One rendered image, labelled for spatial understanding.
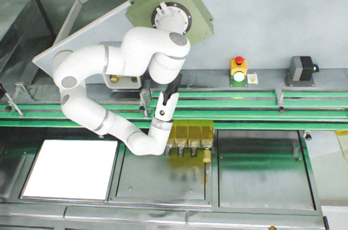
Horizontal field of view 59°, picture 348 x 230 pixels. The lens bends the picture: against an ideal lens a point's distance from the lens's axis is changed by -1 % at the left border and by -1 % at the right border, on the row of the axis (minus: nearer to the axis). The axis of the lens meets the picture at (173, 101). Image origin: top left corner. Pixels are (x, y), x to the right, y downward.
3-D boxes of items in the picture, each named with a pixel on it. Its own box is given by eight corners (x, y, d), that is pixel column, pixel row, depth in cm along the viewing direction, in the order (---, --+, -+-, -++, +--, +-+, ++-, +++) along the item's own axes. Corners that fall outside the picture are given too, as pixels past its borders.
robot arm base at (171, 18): (144, 7, 114) (138, 31, 103) (174, -7, 109) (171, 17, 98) (165, 38, 123) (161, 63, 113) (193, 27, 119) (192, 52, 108)
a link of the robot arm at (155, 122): (147, 124, 108) (149, 117, 108) (155, 120, 117) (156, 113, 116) (166, 132, 107) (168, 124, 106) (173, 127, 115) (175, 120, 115)
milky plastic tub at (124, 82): (111, 76, 157) (107, 88, 152) (99, 42, 140) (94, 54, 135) (144, 76, 155) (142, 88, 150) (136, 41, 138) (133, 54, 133)
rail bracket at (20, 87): (30, 90, 166) (13, 124, 152) (16, 68, 153) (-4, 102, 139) (38, 90, 166) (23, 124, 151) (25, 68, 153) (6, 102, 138)
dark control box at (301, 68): (289, 68, 145) (292, 81, 139) (292, 55, 139) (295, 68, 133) (306, 68, 144) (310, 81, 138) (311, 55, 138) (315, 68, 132)
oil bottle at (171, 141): (167, 113, 157) (162, 149, 143) (165, 106, 153) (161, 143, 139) (178, 113, 156) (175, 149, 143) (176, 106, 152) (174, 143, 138)
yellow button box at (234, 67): (229, 68, 148) (230, 79, 143) (230, 56, 142) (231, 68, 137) (244, 68, 147) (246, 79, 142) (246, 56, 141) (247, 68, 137)
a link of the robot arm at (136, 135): (121, 145, 111) (130, 157, 103) (129, 118, 109) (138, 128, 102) (157, 149, 119) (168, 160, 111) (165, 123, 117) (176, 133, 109)
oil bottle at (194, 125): (190, 113, 156) (188, 150, 142) (189, 106, 151) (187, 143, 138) (200, 113, 155) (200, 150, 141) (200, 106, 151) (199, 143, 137)
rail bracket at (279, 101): (272, 90, 139) (276, 113, 130) (274, 79, 133) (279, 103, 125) (281, 90, 139) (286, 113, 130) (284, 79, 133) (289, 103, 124)
